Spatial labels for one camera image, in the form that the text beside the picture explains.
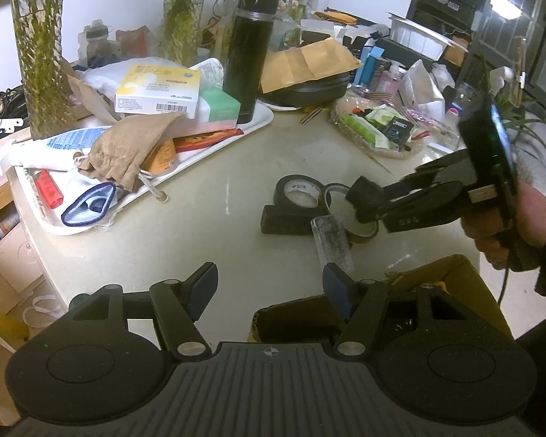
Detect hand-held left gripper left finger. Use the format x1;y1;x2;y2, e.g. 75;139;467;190
59;263;219;359

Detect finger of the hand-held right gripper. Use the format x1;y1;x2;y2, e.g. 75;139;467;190
373;193;438;225
380;151;471;201

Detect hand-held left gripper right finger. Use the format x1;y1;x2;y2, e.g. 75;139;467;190
323;264;492;357

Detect black fuzzy block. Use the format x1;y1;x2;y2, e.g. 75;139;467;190
345;177;388;225

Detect clear plastic case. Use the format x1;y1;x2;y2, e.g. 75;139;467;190
310;216;355;278

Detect black rectangular box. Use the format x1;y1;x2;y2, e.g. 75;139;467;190
260;204;331;237

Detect black electrical tape roll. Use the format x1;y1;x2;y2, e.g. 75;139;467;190
273;174;328;212

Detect cardboard box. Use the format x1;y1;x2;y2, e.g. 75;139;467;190
248;254;514;344

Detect person's right hand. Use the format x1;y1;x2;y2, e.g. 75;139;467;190
464;182;546;270

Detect clear snack plate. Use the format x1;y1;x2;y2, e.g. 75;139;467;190
330;95;431;160

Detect black snack packet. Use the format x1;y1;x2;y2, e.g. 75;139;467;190
382;116;416;146

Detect green snack packet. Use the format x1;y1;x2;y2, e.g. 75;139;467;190
339;114;387;149

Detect white green wipes packet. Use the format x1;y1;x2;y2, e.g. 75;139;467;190
364;105;401;130

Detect white plastic bag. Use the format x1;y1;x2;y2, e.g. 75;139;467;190
398;59;447;117

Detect pink bottle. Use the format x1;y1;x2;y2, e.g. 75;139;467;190
375;64;401;96

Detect striped sticks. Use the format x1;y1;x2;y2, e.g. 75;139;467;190
299;105;328;126

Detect blue carton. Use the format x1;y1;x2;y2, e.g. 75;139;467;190
359;48;392;87

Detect orange cup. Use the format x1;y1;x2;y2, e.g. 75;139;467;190
143;139;179;176

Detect black zip case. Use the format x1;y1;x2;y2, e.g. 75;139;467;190
257;73;351;107

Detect white blue face mask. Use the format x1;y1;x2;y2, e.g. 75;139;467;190
61;182;116;228

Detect red flat packet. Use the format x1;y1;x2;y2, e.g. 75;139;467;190
173;128;244;153

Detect white food container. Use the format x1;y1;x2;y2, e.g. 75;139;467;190
388;11;458;60

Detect white plate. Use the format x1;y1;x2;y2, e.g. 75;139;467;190
257;100;303;112

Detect kraft paper envelope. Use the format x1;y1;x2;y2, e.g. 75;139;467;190
259;39;362;94

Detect white tray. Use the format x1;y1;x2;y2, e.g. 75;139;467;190
7;100;274;236

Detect green tissue box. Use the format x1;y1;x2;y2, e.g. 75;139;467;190
195;88;242;130

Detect red lighter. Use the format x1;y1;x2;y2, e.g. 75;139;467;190
34;169;64;210

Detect yellow cloth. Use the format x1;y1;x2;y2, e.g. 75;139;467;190
314;9;360;25

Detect yellow white carton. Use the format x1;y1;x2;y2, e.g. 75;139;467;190
115;64;202;119

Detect white blue tube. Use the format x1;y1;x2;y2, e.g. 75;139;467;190
0;125;114;174

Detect black thermos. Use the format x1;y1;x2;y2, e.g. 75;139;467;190
222;0;278;125

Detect small white packet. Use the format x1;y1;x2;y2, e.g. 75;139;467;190
189;58;226;89

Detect clear sports bottle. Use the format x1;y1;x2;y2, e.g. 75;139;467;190
77;20;114;69

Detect black cable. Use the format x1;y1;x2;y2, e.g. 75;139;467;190
498;255;513;306

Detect tan drawstring bag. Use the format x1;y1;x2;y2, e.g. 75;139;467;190
75;110;187;192

